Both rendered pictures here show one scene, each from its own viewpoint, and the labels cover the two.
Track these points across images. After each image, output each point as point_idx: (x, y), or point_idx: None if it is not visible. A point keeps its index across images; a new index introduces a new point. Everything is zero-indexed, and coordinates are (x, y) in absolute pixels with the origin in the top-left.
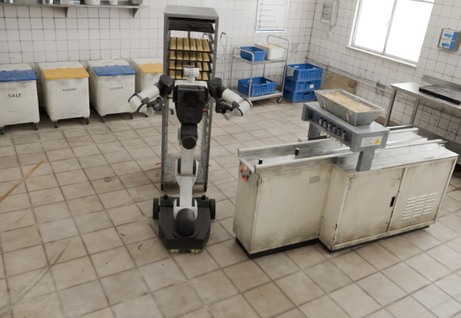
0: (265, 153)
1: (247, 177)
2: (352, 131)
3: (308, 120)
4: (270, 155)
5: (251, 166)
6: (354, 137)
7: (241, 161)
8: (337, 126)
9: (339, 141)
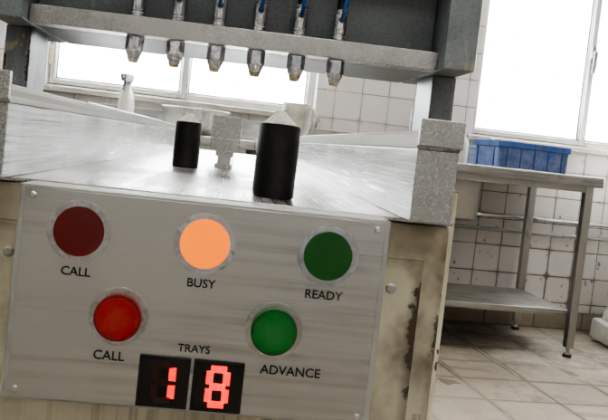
0: (74, 164)
1: (287, 333)
2: None
3: (39, 16)
4: (115, 168)
5: (276, 205)
6: None
7: (92, 200)
8: None
9: (337, 56)
